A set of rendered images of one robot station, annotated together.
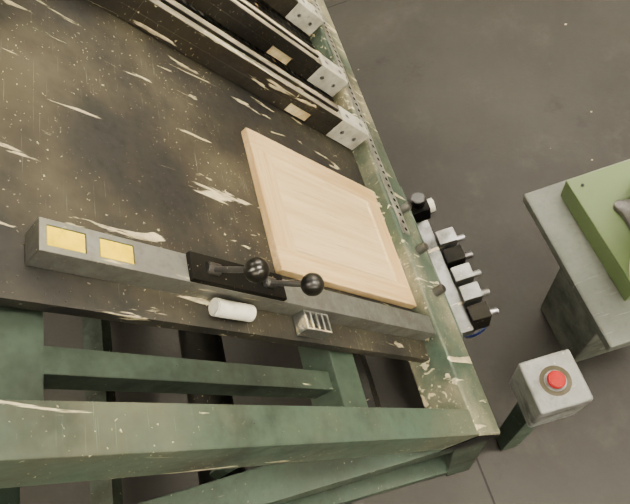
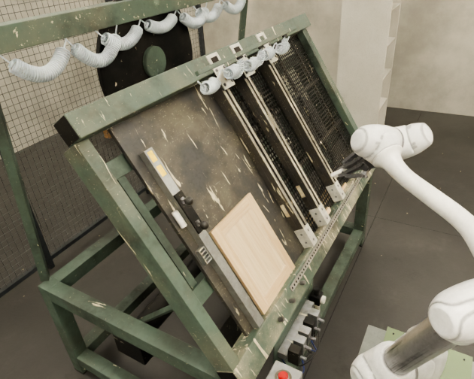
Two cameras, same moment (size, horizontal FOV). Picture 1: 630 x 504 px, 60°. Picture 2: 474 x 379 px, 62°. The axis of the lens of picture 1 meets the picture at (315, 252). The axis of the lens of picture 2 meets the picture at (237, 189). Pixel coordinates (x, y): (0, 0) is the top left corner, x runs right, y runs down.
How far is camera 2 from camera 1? 103 cm
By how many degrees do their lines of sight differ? 34
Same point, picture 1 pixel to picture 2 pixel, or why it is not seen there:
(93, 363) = (130, 191)
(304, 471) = (165, 341)
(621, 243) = not seen: hidden behind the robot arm
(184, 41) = (253, 154)
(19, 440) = (99, 171)
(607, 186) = not seen: hidden behind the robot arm
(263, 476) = (151, 331)
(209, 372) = (156, 229)
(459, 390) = (244, 352)
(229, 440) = (138, 229)
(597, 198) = not seen: hidden behind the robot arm
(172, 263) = (173, 187)
